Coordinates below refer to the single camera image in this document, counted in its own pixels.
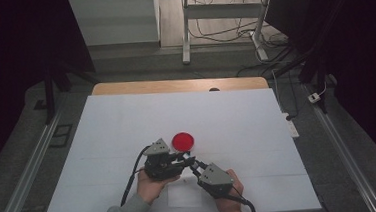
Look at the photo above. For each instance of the person's left hand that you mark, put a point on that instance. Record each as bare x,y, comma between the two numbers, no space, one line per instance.
150,189

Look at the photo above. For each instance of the round red ink pad dish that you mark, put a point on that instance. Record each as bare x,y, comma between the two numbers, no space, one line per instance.
182,141

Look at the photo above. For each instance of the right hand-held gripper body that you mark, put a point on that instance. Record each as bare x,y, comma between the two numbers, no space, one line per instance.
216,180

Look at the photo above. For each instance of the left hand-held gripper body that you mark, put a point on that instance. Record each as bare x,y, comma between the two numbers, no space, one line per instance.
161,164

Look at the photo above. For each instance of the person's right hand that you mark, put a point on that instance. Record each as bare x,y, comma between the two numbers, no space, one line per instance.
231,206

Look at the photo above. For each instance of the white cabinet panel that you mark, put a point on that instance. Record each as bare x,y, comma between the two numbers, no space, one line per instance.
113,21

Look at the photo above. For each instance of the aluminium floor rail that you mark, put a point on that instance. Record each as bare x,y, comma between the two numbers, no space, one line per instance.
23,171
342,148

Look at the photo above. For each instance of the white paper sheet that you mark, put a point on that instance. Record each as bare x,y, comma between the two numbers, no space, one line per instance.
185,196

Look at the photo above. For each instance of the white power strip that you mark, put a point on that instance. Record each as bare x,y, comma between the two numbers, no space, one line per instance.
292,125

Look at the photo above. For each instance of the black table grommet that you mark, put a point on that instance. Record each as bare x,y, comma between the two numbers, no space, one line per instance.
214,89

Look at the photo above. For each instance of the small white plug adapter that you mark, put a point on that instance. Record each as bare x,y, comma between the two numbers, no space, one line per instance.
314,97

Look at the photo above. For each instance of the black metal stand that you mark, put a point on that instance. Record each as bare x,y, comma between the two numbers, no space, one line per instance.
48,92
313,63

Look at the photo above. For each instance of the white metal desk frame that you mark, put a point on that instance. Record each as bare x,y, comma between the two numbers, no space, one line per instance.
222,10

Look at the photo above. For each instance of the white table cover sheet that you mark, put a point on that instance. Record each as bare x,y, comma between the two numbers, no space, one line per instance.
210,117

